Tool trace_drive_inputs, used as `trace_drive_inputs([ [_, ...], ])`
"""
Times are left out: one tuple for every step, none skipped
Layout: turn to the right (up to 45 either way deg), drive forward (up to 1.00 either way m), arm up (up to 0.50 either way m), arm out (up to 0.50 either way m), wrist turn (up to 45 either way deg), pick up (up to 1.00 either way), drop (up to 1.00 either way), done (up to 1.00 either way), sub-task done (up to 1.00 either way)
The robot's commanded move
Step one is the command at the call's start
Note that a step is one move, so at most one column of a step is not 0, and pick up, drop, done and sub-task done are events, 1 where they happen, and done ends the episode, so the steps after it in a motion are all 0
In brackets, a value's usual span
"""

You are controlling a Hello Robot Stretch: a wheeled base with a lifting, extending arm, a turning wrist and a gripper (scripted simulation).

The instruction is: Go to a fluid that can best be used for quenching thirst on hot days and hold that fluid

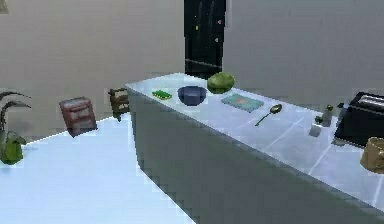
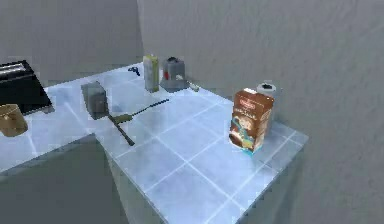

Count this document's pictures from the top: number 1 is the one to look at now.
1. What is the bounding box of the blue bowl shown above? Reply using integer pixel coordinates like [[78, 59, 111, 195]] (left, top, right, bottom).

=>
[[177, 85, 208, 107]]

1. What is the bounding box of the green sponge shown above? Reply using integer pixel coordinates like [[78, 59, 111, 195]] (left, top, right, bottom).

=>
[[151, 89, 173, 101]]

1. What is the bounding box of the green round lettuce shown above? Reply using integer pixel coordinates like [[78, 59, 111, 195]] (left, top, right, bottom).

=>
[[206, 72, 236, 95]]

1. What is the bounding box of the teal book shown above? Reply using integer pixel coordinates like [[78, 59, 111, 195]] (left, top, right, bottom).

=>
[[220, 93, 265, 114]]

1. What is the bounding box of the grey kitchen counter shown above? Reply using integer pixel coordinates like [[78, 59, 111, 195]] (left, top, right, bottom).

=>
[[124, 72, 384, 224]]

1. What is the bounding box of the dark metal spoon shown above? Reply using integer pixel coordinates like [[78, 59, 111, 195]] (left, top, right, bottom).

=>
[[254, 103, 283, 127]]

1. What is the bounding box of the red brown box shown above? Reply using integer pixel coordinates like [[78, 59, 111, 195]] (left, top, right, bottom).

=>
[[58, 96, 99, 138]]

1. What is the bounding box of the grey pepper shaker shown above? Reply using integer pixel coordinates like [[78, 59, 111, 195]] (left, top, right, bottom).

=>
[[321, 104, 334, 128]]

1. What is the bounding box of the black toaster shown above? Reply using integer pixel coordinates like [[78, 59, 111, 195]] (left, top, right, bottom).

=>
[[333, 91, 384, 148]]

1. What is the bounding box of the green house plant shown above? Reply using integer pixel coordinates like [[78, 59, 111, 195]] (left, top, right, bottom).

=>
[[0, 91, 32, 166]]

